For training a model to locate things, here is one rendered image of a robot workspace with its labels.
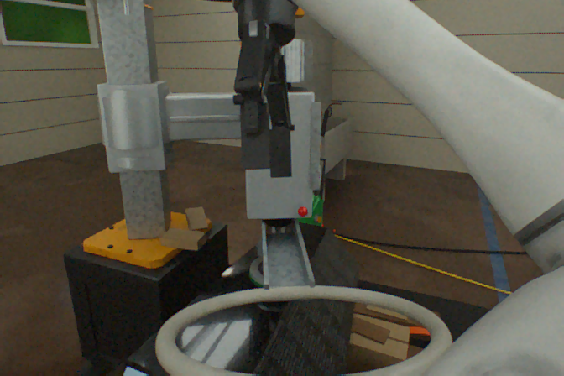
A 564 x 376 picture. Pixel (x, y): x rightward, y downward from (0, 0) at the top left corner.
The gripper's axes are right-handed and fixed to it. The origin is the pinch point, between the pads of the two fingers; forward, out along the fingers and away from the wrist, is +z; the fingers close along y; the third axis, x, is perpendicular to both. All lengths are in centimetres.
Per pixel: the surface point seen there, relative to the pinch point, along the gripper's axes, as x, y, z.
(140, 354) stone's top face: 52, 55, 47
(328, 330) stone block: 1, 94, 51
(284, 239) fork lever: 12, 73, 17
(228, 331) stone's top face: 30, 68, 44
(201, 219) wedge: 73, 146, 13
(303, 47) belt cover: 2, 56, -40
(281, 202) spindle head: 13, 73, 5
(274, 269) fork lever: 12, 56, 23
